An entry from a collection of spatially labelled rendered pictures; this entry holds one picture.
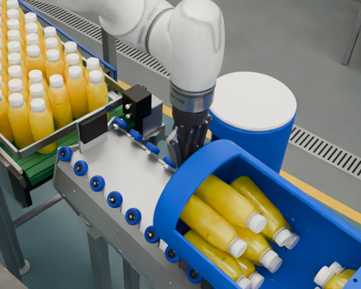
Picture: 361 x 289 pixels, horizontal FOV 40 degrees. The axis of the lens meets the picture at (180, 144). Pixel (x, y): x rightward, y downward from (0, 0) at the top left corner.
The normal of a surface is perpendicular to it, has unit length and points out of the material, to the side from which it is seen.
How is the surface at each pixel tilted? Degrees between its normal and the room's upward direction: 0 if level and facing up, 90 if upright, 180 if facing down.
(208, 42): 81
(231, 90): 0
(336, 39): 0
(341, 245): 85
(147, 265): 70
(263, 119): 0
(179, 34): 76
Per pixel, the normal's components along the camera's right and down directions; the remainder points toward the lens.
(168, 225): -0.69, 0.29
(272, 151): 0.48, 0.63
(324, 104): 0.05, -0.71
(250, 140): -0.05, 0.70
